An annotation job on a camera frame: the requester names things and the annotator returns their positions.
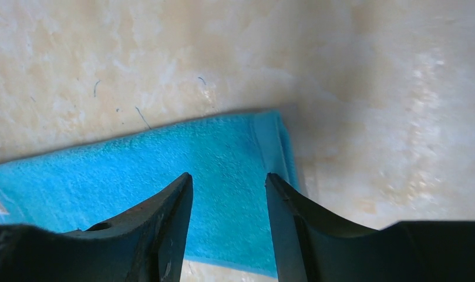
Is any light blue towel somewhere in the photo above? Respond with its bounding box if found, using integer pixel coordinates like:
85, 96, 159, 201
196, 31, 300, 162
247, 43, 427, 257
0, 111, 298, 277

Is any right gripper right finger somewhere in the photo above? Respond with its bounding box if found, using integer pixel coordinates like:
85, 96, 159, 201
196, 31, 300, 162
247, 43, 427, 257
265, 173, 475, 281

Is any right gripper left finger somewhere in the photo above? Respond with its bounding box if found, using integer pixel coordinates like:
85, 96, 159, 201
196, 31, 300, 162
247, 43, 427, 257
0, 173, 193, 281

